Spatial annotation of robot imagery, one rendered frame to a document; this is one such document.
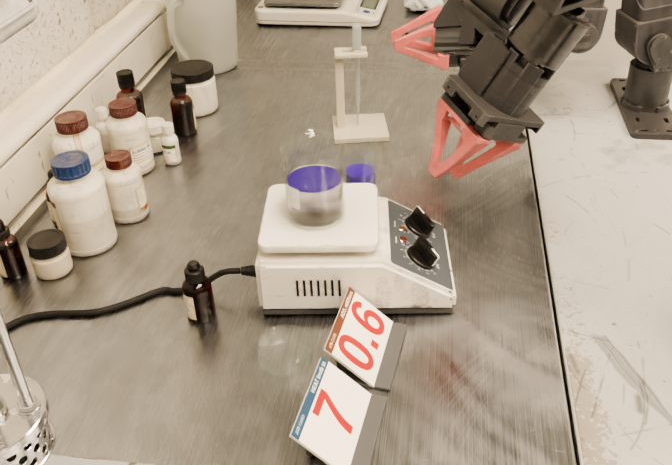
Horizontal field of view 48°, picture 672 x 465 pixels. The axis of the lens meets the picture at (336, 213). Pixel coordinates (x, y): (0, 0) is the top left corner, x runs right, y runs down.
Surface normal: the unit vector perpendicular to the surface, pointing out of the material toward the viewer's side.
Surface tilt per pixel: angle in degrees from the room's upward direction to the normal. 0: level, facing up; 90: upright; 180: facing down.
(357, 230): 0
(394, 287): 90
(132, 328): 0
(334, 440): 40
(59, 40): 90
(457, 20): 67
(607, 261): 0
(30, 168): 90
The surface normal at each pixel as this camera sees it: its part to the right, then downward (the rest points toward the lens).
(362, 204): -0.04, -0.84
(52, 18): 0.99, 0.05
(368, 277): -0.03, 0.55
